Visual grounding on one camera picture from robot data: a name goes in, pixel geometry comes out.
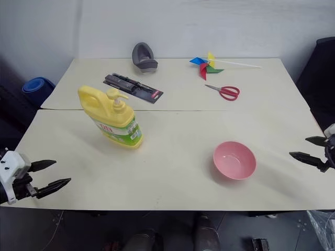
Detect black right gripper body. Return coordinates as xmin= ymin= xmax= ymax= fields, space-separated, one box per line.
xmin=323 ymin=138 xmax=335 ymax=168

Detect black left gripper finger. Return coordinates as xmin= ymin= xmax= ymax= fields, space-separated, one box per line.
xmin=36 ymin=177 xmax=72 ymax=200
xmin=28 ymin=159 xmax=57 ymax=173

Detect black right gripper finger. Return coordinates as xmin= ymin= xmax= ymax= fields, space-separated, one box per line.
xmin=305 ymin=135 xmax=328 ymax=147
xmin=288 ymin=151 xmax=328 ymax=173

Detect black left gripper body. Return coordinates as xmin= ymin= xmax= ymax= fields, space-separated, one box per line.
xmin=12 ymin=174 xmax=39 ymax=201

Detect pink plastic bowl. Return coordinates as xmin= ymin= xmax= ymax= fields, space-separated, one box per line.
xmin=213 ymin=141 xmax=257 ymax=181

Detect yellow pump soap bottle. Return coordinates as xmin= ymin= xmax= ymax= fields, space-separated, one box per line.
xmin=77 ymin=85 xmax=144 ymax=150

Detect black cloth bundle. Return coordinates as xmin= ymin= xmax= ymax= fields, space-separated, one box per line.
xmin=0 ymin=56 xmax=42 ymax=151

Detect black office chair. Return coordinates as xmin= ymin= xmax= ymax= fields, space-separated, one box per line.
xmin=295 ymin=36 xmax=335 ymax=131

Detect clear plastic bag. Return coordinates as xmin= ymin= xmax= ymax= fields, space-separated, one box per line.
xmin=306 ymin=209 xmax=335 ymax=251

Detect blue rolled mat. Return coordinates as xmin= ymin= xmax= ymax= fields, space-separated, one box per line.
xmin=21 ymin=76 xmax=57 ymax=100

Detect small black box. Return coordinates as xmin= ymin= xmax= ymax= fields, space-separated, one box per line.
xmin=252 ymin=237 xmax=271 ymax=251

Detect dark rounded shape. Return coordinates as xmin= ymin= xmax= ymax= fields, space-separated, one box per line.
xmin=125 ymin=229 xmax=164 ymax=251
xmin=194 ymin=212 xmax=221 ymax=251

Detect black carded pen pack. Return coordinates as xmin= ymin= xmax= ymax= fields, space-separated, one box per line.
xmin=103 ymin=73 xmax=164 ymax=105

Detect colourful paper pinwheel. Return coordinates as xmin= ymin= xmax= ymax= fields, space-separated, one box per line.
xmin=189 ymin=51 xmax=263 ymax=82

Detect dark grey plastic holder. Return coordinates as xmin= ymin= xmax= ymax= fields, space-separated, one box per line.
xmin=131 ymin=41 xmax=159 ymax=75

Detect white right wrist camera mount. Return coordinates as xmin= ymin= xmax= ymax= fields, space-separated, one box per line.
xmin=323 ymin=123 xmax=335 ymax=139

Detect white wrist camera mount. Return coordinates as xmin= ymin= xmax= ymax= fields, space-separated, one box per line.
xmin=323 ymin=123 xmax=335 ymax=139
xmin=0 ymin=150 xmax=31 ymax=205

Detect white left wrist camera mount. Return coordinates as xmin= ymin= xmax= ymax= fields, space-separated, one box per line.
xmin=0 ymin=150 xmax=31 ymax=205

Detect red handled scissors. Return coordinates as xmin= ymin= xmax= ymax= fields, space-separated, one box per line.
xmin=204 ymin=84 xmax=241 ymax=101

